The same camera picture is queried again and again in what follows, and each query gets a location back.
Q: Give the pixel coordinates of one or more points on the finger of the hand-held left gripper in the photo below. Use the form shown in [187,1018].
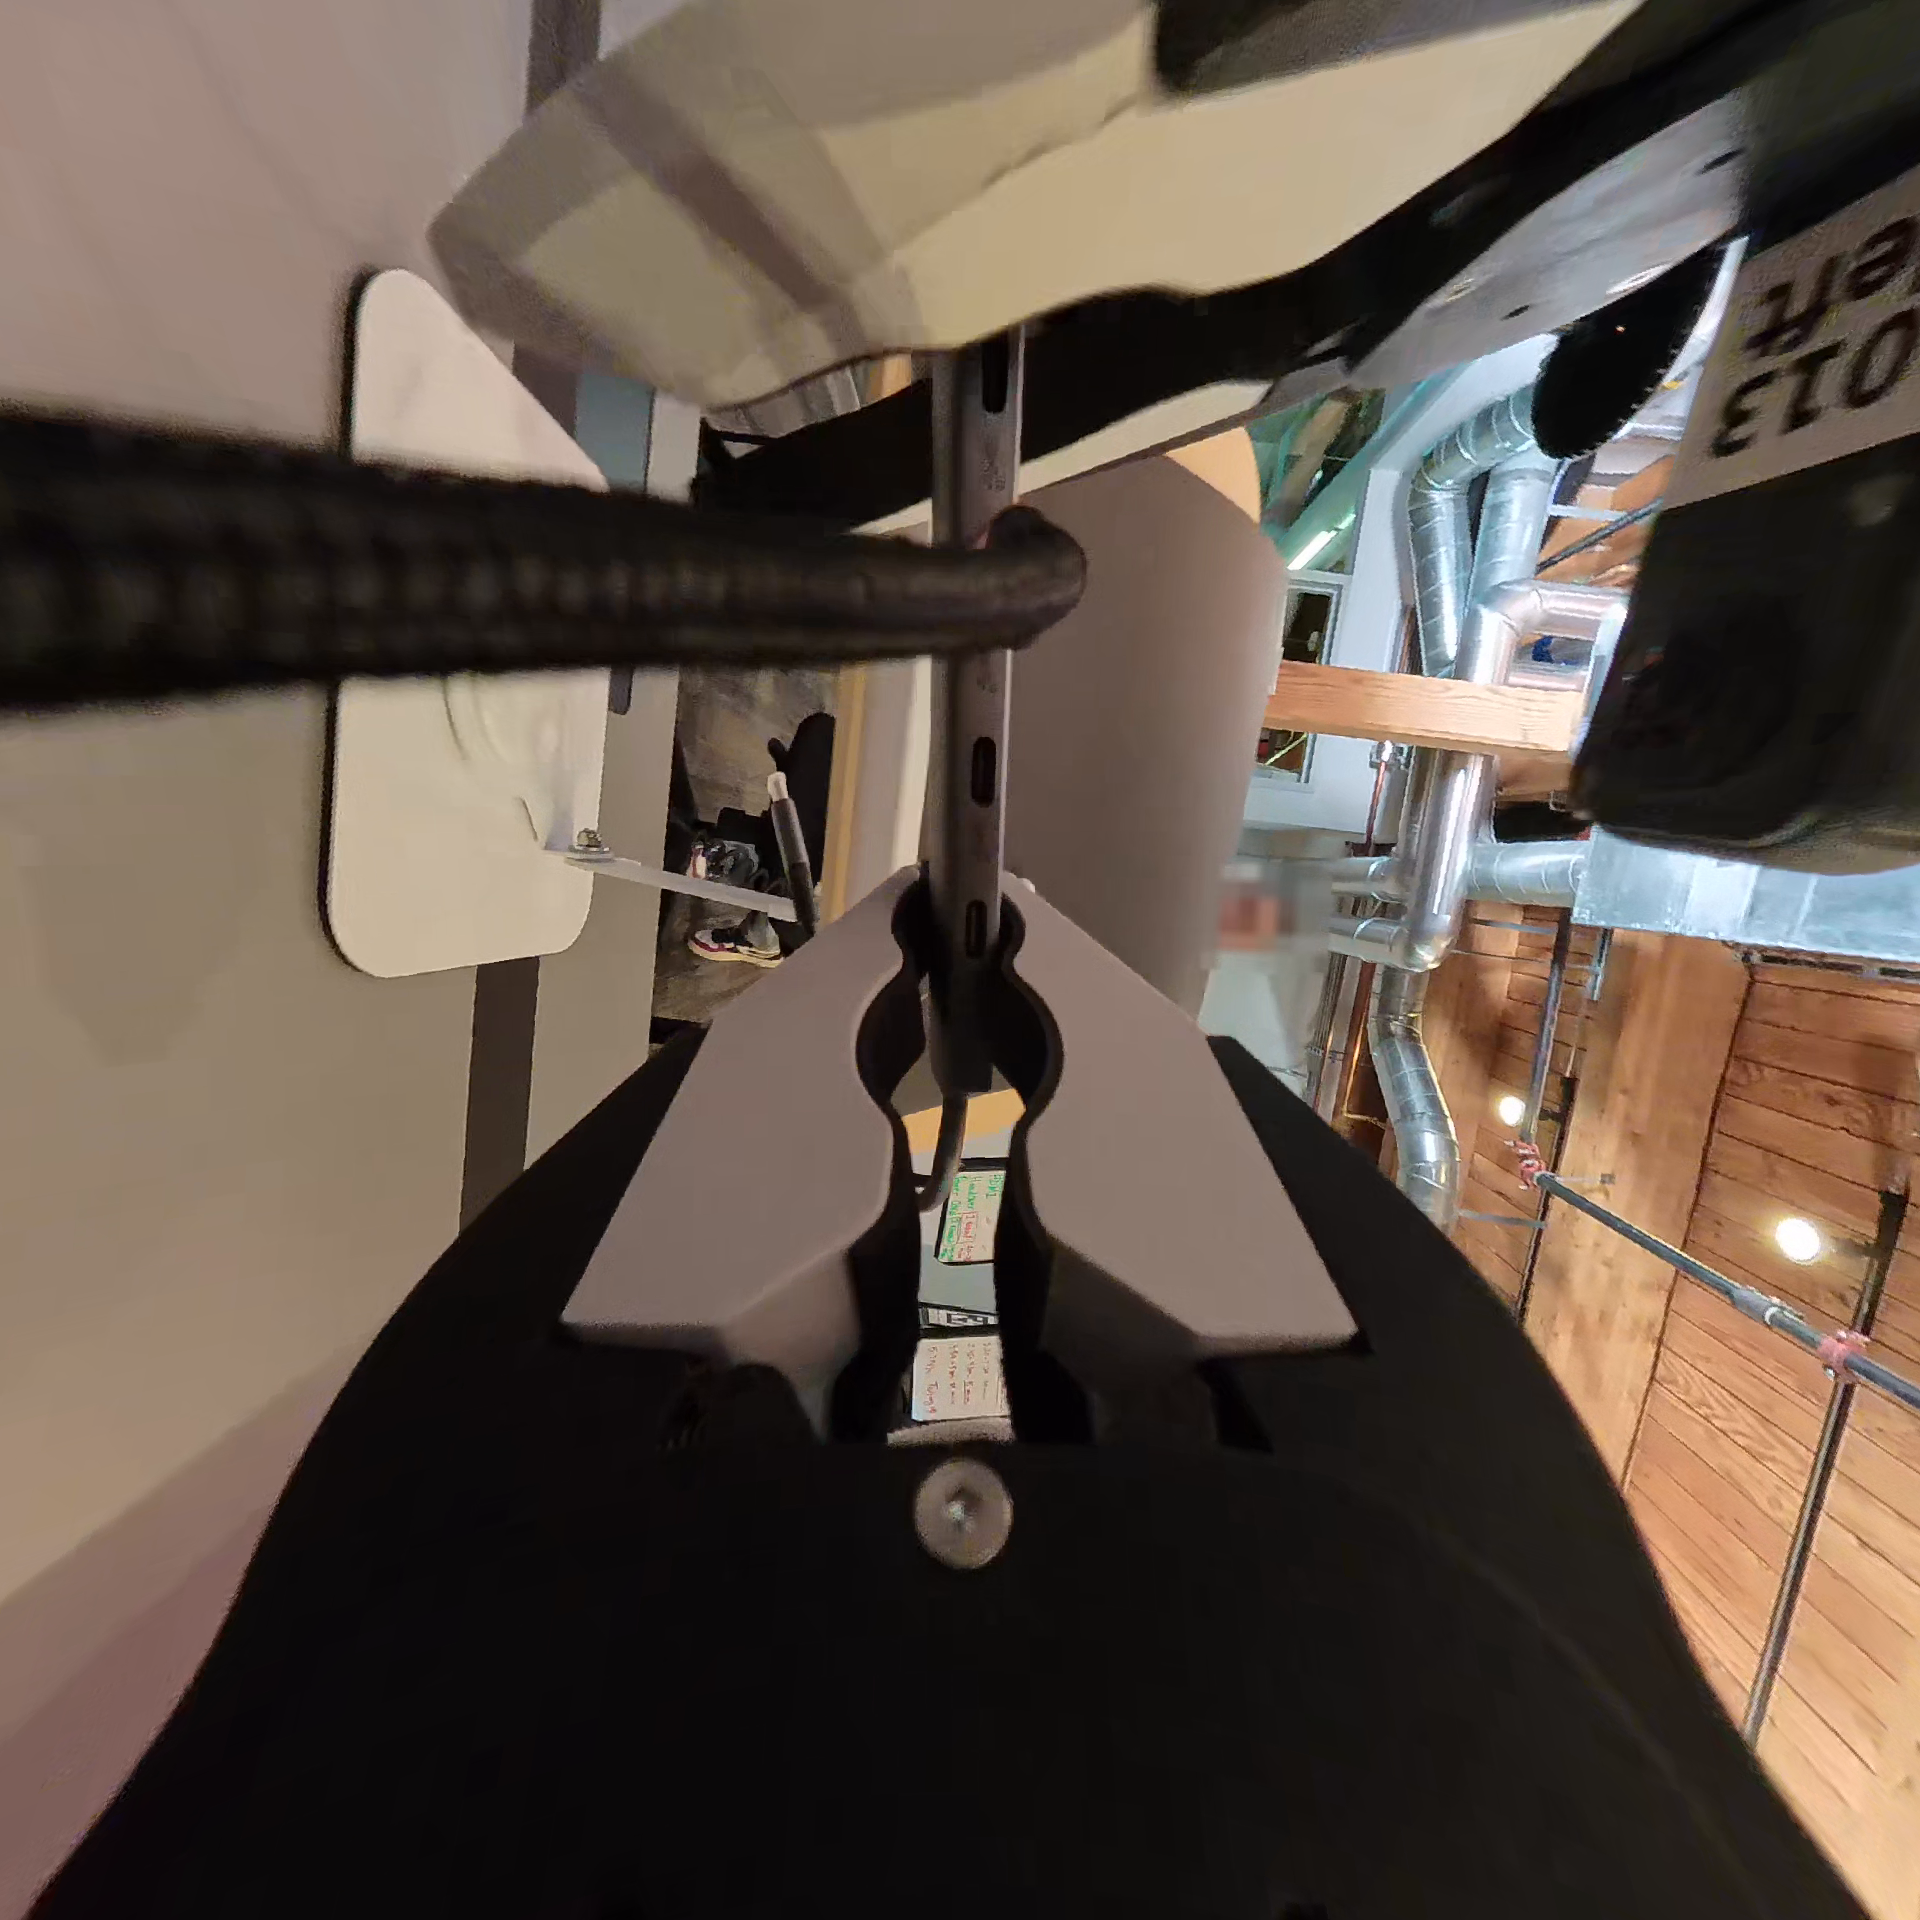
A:
[901,179]

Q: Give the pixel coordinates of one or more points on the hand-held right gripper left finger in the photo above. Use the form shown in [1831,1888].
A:
[734,1187]

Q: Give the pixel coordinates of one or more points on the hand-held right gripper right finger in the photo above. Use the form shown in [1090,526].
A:
[1185,1187]

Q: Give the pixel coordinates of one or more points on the grey usb hub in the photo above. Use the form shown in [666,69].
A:
[976,809]

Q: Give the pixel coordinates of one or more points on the wooden beam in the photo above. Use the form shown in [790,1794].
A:
[1442,708]

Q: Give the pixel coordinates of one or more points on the silver ceiling duct pipes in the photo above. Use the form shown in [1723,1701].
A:
[1442,809]

